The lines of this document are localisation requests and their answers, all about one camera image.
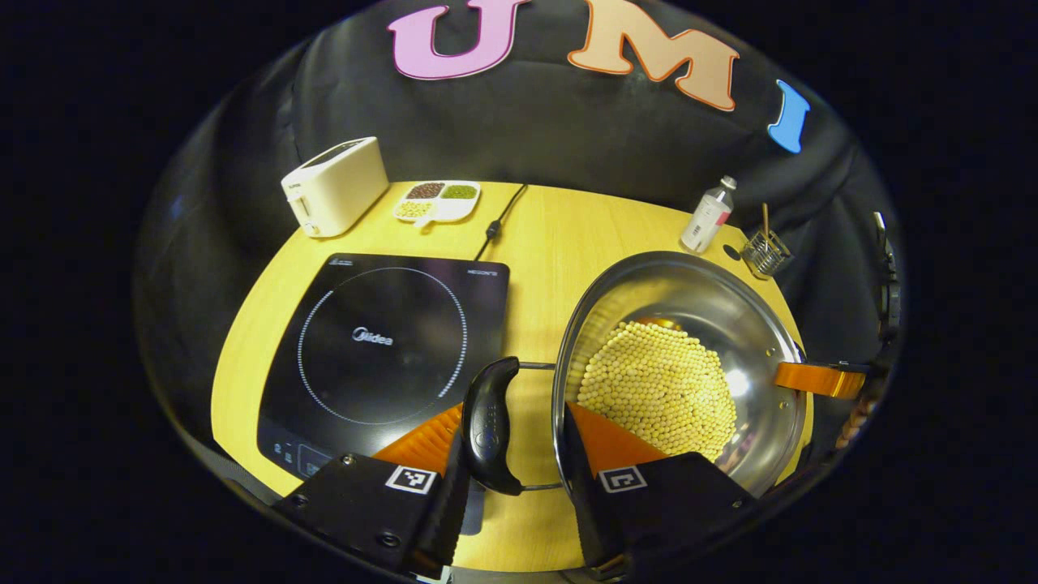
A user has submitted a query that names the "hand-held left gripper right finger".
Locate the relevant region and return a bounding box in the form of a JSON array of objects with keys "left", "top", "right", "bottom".
[{"left": 561, "top": 401, "right": 759, "bottom": 578}]

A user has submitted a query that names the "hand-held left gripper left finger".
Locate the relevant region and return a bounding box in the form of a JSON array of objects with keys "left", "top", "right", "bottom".
[{"left": 272, "top": 403, "right": 473, "bottom": 578}]

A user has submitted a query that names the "stainless steel pot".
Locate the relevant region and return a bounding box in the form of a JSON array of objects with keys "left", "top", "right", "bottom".
[{"left": 461, "top": 251, "right": 809, "bottom": 497}]

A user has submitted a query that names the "black induction cooktop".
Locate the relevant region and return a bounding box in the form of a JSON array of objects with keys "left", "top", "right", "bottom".
[{"left": 257, "top": 253, "right": 511, "bottom": 536}]

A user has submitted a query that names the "clear glass cup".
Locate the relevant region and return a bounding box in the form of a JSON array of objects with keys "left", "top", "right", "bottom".
[{"left": 741, "top": 230, "right": 794, "bottom": 281}]

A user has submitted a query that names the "pile of yellow soybeans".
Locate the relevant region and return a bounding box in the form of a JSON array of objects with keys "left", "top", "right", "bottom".
[{"left": 576, "top": 320, "right": 739, "bottom": 463}]

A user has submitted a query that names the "clear plastic bottle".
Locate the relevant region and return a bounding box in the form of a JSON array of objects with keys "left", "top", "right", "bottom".
[{"left": 680, "top": 176, "right": 738, "bottom": 253}]

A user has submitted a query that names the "white divided dish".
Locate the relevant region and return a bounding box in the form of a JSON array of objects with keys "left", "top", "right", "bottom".
[{"left": 393, "top": 180, "right": 482, "bottom": 228}]

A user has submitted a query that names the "white toaster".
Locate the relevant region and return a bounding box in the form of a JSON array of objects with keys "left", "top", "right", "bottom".
[{"left": 281, "top": 136, "right": 390, "bottom": 238}]

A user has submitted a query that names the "black power cable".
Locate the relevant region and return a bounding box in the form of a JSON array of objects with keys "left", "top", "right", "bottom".
[{"left": 473, "top": 183, "right": 529, "bottom": 262}]

